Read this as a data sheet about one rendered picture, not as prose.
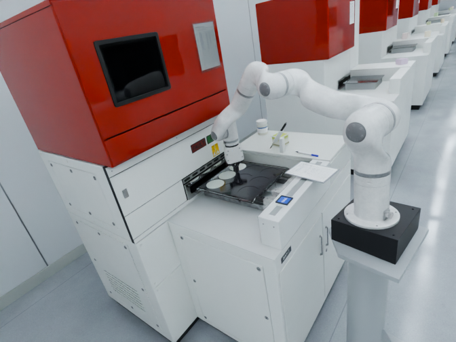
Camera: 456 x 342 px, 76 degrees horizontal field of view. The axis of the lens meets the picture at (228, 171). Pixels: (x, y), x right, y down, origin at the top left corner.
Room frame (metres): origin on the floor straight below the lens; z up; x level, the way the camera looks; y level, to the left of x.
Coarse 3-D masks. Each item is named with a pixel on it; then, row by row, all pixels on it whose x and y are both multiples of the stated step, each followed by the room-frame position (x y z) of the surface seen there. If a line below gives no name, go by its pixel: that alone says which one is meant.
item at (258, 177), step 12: (228, 168) 1.57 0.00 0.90; (252, 168) 1.52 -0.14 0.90; (264, 168) 1.49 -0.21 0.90; (276, 168) 1.46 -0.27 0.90; (228, 180) 1.42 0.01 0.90; (240, 180) 1.40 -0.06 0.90; (252, 180) 1.37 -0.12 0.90; (264, 180) 1.35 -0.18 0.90; (228, 192) 1.30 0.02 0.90; (240, 192) 1.27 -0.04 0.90; (252, 192) 1.25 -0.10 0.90
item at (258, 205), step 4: (204, 192) 1.45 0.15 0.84; (212, 196) 1.41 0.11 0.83; (216, 196) 1.39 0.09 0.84; (220, 196) 1.37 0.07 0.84; (228, 200) 1.34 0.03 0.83; (232, 200) 1.32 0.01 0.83; (236, 200) 1.30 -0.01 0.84; (240, 204) 1.28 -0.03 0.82; (244, 204) 1.27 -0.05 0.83; (248, 204) 1.25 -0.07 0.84; (252, 204) 1.23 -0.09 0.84; (256, 204) 1.21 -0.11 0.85; (260, 204) 1.21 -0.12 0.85; (256, 208) 1.22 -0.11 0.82; (260, 208) 1.20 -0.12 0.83
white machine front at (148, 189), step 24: (168, 144) 1.37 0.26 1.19; (192, 144) 1.49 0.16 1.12; (120, 168) 1.16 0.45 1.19; (144, 168) 1.24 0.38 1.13; (168, 168) 1.34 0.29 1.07; (192, 168) 1.45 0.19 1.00; (120, 192) 1.13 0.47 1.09; (144, 192) 1.21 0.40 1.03; (168, 192) 1.31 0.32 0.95; (144, 216) 1.18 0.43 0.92; (168, 216) 1.28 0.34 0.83
